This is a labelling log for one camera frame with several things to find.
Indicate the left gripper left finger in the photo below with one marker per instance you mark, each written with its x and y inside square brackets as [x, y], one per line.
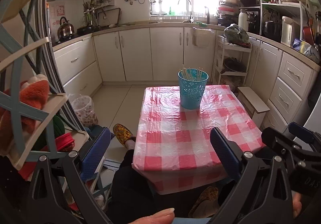
[46, 202]

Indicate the person's right hand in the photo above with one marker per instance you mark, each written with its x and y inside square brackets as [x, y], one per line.
[297, 205]

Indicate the green plastic bag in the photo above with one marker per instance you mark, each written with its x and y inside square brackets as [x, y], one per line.
[236, 35]

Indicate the white thermos jug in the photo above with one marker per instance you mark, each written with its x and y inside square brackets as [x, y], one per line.
[243, 20]

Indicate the chrome sink faucet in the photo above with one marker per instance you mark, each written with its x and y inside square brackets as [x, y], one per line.
[189, 10]

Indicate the yellow patterned slipper left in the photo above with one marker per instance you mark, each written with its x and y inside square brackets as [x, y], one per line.
[124, 136]

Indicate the person's left hand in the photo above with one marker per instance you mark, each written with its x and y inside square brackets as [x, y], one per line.
[163, 217]

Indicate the white tiered storage rack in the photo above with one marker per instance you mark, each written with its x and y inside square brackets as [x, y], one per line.
[231, 63]

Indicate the red white checkered tablecloth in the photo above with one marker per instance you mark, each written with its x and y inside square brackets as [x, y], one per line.
[173, 150]

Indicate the utensil wall rack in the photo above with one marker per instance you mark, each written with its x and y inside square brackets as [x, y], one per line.
[93, 5]

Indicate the beige blue shelf rack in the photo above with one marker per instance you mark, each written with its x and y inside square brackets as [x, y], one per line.
[28, 101]

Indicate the blue perforated plastic basket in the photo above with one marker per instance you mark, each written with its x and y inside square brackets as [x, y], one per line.
[191, 91]

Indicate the metal kettle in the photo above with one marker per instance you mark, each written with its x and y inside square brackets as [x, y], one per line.
[65, 30]

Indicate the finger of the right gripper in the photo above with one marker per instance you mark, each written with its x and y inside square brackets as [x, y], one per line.
[300, 132]
[271, 136]

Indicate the yellow patterned slipper right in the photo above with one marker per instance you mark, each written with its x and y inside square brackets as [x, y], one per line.
[206, 205]

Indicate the cream kitchen base cabinets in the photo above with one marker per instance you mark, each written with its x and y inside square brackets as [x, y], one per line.
[154, 53]

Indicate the white low step stool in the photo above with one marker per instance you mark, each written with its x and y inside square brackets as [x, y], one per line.
[254, 106]

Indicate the yellow patterned slipper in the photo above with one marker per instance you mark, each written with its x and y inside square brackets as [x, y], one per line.
[124, 136]
[206, 205]

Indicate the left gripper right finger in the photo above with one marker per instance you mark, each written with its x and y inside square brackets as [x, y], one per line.
[262, 191]

